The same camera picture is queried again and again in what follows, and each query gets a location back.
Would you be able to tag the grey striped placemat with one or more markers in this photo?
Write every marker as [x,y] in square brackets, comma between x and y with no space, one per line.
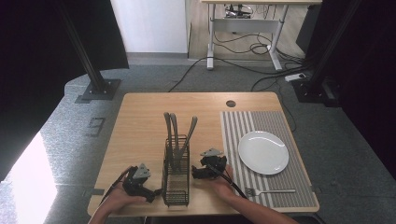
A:
[299,186]

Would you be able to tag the white plate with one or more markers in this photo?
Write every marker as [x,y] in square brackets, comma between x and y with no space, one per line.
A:
[263,152]

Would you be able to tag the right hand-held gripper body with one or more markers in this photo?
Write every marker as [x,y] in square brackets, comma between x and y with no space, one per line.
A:
[214,165]

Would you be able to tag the person's left hand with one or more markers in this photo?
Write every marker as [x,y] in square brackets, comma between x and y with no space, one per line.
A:
[120,199]

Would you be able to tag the metal cutlery piece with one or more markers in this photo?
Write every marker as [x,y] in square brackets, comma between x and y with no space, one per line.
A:
[190,132]
[168,130]
[175,130]

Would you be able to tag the metal fork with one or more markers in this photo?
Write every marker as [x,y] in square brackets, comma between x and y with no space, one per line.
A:
[274,191]

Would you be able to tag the dark curtain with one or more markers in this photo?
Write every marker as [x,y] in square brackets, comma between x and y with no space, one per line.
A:
[31,62]
[370,77]

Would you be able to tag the white-legged desk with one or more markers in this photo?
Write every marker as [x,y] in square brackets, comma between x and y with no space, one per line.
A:
[246,25]

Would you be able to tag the person's right hand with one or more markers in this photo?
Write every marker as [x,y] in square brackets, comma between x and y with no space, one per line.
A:
[222,186]

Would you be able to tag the electronics under desk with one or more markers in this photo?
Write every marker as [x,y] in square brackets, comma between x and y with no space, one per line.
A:
[238,11]

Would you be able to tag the white power strip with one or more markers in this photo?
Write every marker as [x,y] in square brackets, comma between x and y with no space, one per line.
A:
[295,76]

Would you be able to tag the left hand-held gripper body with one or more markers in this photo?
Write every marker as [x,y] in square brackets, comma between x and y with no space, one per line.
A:
[134,184]

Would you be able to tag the black metal stand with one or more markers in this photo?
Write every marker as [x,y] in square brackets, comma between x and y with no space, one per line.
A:
[93,77]
[320,74]

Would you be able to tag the floor socket cover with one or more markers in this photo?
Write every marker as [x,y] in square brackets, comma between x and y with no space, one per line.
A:
[96,126]

